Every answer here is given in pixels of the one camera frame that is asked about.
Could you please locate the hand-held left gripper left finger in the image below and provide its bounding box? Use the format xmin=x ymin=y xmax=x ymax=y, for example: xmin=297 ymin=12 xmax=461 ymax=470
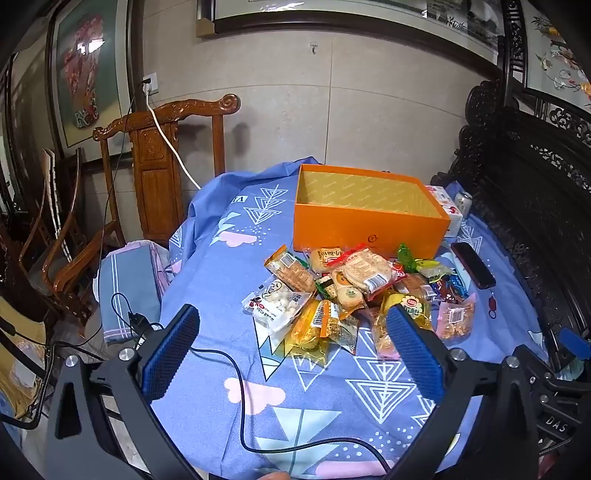
xmin=44 ymin=304 xmax=208 ymax=480

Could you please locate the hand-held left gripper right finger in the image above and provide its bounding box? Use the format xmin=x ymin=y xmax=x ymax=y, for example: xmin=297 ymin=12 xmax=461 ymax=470
xmin=385 ymin=304 xmax=541 ymax=480

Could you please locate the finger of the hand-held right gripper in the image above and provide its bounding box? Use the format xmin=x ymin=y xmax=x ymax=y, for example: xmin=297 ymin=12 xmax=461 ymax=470
xmin=558 ymin=327 xmax=591 ymax=361
xmin=524 ymin=344 xmax=573 ymax=386

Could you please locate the pink cracker packet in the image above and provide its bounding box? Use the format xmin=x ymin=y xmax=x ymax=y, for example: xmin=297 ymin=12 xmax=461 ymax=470
xmin=435 ymin=293 xmax=477 ymax=342

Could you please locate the pile of snack packets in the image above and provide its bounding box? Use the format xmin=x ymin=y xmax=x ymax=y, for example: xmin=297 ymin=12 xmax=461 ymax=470
xmin=242 ymin=243 xmax=476 ymax=365

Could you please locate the green candy packet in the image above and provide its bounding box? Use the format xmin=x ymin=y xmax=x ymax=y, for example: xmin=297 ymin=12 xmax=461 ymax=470
xmin=397 ymin=243 xmax=420 ymax=274

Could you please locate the orange cardboard box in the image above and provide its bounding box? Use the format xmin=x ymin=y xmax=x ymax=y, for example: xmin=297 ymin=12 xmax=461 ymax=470
xmin=293 ymin=164 xmax=451 ymax=259

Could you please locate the orange-edged cracker packet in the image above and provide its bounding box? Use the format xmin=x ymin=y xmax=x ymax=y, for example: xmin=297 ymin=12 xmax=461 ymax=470
xmin=264 ymin=244 xmax=317 ymax=294

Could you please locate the blue striped folded cloth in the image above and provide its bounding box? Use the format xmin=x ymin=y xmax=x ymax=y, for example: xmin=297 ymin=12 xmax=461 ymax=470
xmin=98 ymin=240 xmax=171 ymax=344

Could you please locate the blue patterned tablecloth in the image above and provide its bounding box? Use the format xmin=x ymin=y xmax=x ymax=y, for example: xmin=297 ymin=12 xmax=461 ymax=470
xmin=159 ymin=157 xmax=566 ymax=477

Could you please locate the black smartphone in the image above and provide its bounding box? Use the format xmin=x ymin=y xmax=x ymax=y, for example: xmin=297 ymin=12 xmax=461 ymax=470
xmin=450 ymin=241 xmax=497 ymax=290

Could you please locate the dark carved wooden sofa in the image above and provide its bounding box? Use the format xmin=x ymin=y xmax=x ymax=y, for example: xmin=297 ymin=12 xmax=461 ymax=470
xmin=431 ymin=0 xmax=591 ymax=370

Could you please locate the dark wooden armchair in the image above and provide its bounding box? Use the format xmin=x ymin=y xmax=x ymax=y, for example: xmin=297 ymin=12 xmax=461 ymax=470
xmin=0 ymin=148 xmax=121 ymax=324

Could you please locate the yellow cloth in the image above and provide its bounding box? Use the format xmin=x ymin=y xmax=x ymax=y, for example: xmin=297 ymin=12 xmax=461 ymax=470
xmin=0 ymin=295 xmax=51 ymax=416

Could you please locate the floral tissue pack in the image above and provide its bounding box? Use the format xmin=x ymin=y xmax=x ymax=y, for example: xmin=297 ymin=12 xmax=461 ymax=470
xmin=425 ymin=185 xmax=464 ymax=238

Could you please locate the carved wooden chair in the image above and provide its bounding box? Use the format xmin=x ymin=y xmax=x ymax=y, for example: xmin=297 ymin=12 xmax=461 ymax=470
xmin=92 ymin=93 xmax=242 ymax=247

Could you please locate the framed bird embroidery panel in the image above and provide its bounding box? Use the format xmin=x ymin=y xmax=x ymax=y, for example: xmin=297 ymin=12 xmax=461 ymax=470
xmin=522 ymin=0 xmax=591 ymax=112

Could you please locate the wide framed landscape painting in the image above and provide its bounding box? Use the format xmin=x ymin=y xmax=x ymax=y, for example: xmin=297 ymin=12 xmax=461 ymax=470
xmin=196 ymin=0 xmax=504 ymax=65

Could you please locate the black cable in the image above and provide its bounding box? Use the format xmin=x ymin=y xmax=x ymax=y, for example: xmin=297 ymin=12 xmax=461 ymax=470
xmin=112 ymin=292 xmax=391 ymax=469

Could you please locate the white power cable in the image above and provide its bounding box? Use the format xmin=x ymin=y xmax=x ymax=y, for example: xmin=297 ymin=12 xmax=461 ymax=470
xmin=143 ymin=90 xmax=202 ymax=190

